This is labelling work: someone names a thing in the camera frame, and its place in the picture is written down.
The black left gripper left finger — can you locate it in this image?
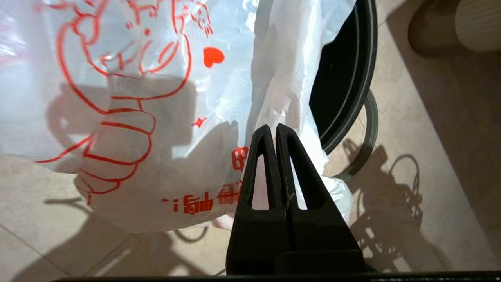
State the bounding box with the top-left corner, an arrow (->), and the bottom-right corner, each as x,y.
227,124 -> 292,275

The white red-printed plastic bag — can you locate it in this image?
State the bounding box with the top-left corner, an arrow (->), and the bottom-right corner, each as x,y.
0,0 -> 357,233

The black round trash bin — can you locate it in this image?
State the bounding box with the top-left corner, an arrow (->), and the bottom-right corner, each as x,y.
309,0 -> 378,155

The ribbed cream vase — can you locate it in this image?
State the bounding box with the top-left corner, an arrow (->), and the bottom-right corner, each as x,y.
456,0 -> 501,53

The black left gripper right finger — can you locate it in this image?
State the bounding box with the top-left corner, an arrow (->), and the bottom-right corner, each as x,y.
276,124 -> 364,273

